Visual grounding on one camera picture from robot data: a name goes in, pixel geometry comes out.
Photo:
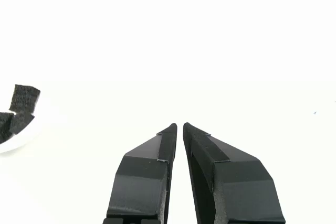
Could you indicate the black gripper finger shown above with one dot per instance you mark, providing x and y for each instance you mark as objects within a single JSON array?
[
  {"x": 241, "y": 192},
  {"x": 139, "y": 184}
]

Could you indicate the black foam cube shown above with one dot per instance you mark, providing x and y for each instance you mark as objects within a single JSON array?
[
  {"x": 23, "y": 123},
  {"x": 5, "y": 128},
  {"x": 25, "y": 99}
]

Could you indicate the white bowl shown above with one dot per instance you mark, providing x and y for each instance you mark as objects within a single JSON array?
[{"x": 15, "y": 144}]

